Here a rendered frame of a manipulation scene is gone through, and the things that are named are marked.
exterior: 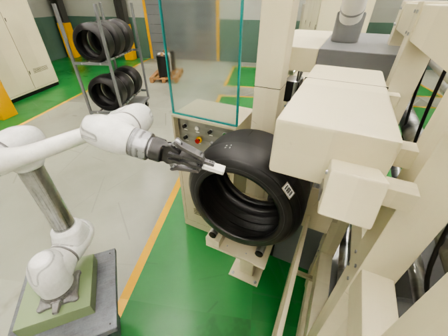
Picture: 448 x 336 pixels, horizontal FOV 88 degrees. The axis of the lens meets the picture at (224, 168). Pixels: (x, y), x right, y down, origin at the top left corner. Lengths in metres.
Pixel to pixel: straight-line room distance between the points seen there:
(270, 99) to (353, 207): 0.82
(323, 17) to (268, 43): 3.04
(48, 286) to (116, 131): 0.93
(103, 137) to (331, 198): 0.61
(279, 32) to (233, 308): 1.91
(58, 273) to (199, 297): 1.16
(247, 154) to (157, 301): 1.61
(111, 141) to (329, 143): 0.58
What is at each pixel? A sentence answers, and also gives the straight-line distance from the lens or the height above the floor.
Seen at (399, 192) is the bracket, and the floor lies 1.68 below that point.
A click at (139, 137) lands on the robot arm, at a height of 1.67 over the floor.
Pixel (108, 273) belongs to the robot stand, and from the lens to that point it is 1.70.
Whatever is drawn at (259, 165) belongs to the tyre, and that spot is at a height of 1.45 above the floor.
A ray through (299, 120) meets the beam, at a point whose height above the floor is 1.78.
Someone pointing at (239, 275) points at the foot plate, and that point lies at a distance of 2.29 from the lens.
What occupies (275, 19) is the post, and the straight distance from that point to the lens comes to 1.15.
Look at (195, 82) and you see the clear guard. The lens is 1.71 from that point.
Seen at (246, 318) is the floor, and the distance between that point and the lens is 2.15.
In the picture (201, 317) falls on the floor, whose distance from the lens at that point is 2.15.
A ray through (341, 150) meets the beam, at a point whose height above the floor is 1.74.
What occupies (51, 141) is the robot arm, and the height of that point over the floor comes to 1.60.
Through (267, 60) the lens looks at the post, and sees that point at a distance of 1.18.
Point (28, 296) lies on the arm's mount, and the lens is 1.71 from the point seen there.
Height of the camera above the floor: 2.00
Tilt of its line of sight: 36 degrees down
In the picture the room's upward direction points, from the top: 1 degrees clockwise
